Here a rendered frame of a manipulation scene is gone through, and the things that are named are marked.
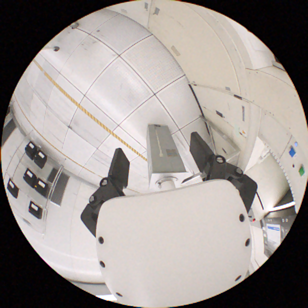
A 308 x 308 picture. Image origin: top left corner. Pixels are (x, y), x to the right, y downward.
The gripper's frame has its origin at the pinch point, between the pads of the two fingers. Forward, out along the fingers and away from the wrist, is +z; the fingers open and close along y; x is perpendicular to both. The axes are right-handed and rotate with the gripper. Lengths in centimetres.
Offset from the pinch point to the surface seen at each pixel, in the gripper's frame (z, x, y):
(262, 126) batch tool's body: 12, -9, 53
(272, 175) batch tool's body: -8, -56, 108
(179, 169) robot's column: 29, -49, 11
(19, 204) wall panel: -52, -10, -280
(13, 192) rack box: -37, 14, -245
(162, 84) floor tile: 101, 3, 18
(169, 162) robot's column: 36, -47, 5
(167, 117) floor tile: 101, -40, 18
